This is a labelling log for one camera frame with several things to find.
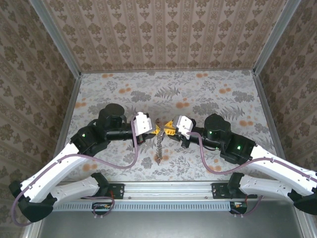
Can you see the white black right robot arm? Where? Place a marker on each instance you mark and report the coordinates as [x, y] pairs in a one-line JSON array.
[[272, 171]]

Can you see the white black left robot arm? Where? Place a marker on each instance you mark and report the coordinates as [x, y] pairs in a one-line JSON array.
[[54, 163]]

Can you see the floral patterned table cover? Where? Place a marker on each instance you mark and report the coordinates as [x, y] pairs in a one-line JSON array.
[[173, 81]]

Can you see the black control box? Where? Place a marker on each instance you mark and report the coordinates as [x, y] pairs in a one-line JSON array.
[[101, 207], [239, 206]]

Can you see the aluminium side rail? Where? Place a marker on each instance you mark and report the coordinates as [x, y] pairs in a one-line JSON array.
[[67, 124], [260, 86]]

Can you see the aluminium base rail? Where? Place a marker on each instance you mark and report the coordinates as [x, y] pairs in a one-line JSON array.
[[168, 191]]

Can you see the aluminium corner post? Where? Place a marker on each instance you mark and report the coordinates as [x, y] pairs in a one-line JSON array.
[[60, 42], [274, 37]]

